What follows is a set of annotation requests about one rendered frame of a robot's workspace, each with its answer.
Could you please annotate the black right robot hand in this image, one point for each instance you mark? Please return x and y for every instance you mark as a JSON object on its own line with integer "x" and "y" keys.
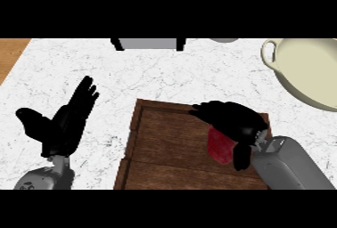
{"x": 236, "y": 118}

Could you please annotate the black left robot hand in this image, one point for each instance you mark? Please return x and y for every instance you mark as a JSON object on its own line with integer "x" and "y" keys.
{"x": 65, "y": 127}

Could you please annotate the red pear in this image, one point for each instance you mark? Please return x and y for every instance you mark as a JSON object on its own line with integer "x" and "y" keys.
{"x": 220, "y": 148}

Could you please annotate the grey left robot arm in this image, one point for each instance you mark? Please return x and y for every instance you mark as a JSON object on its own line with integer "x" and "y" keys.
{"x": 45, "y": 175}

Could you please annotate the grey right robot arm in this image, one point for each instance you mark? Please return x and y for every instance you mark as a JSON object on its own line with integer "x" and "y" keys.
{"x": 289, "y": 166}

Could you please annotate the brown wooden tray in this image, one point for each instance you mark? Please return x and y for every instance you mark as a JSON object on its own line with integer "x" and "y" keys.
{"x": 174, "y": 148}

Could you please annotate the grey round object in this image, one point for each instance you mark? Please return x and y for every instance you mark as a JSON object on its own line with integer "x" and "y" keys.
{"x": 223, "y": 40}

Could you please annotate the grey appliance with black legs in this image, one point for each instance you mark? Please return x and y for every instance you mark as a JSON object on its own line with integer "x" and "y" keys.
{"x": 149, "y": 43}

